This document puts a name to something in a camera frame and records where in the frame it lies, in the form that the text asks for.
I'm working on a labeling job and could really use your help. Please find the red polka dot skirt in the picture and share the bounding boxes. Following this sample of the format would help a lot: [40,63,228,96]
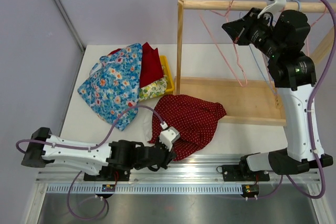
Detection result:
[154,94,227,161]

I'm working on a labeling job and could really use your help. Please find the blue floral skirt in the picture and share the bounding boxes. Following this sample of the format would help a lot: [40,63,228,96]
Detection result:
[77,43,143,124]

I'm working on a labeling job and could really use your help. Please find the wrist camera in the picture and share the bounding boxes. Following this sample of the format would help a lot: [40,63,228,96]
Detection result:
[257,0,287,18]
[159,121,180,151]

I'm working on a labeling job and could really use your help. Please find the purple cable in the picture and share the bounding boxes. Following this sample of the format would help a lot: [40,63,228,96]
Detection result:
[267,0,336,200]
[15,104,169,221]

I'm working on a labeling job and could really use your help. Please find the lemon print skirt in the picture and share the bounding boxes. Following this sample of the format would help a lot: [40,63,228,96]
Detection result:
[139,75,167,102]

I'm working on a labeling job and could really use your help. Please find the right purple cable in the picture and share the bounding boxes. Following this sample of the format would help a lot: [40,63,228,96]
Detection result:
[267,0,336,200]

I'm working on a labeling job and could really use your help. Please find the plain red skirt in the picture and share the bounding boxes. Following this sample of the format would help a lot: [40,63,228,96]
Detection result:
[101,42,164,90]

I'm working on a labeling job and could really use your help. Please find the pink hanger of tan skirt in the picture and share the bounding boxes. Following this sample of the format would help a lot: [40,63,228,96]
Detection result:
[304,6,329,54]

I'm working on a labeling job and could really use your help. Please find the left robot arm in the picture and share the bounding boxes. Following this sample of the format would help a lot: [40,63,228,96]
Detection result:
[21,127,180,180]

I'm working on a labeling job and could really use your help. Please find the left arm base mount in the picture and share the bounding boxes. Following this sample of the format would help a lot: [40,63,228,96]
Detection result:
[83,167,130,199]

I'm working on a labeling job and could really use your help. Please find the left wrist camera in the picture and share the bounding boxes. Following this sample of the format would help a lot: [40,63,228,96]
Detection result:
[159,121,180,151]

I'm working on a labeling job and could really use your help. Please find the wooden clothes rack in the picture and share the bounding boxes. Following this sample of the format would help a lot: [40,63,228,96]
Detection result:
[170,0,336,127]

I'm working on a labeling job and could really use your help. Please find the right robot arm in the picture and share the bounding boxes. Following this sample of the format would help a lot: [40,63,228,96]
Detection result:
[222,8,333,180]

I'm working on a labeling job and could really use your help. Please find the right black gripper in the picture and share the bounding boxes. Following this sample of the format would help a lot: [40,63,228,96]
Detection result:
[223,8,284,60]

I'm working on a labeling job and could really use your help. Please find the yellow plastic tray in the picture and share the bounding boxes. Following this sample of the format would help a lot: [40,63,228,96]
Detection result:
[160,55,175,94]

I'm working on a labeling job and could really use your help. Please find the blue hanger of lemon skirt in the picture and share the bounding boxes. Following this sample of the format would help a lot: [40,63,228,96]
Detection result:
[238,0,302,96]

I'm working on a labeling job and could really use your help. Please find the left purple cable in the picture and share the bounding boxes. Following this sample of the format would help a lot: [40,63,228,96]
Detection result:
[15,104,169,221]

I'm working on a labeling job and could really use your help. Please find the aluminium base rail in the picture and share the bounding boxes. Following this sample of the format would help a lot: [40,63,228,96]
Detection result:
[35,155,320,195]

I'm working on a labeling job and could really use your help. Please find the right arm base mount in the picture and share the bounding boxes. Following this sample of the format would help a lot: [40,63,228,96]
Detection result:
[216,155,270,201]

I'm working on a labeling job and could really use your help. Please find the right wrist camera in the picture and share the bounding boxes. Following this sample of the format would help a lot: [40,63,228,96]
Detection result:
[257,0,287,18]

